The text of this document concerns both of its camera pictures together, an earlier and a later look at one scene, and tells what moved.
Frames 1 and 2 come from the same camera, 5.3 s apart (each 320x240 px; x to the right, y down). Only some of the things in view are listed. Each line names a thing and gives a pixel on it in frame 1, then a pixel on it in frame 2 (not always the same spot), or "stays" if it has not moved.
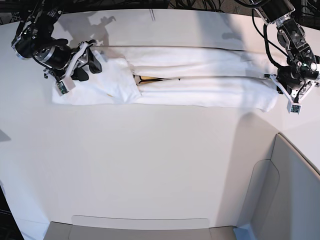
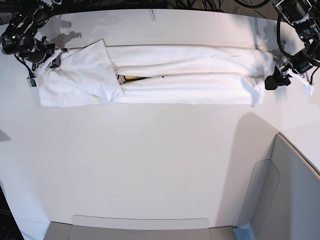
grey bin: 281,202 stays
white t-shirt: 176,76 stays
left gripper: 65,77 → 56,52
